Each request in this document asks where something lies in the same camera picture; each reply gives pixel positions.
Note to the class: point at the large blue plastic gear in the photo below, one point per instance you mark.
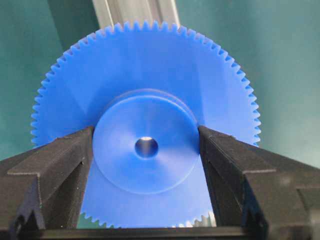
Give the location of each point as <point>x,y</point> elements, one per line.
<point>145,90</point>

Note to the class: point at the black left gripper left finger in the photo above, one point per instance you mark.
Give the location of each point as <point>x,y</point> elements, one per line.
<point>43,188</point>

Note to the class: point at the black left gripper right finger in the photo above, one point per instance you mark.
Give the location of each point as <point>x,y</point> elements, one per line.
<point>251,186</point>

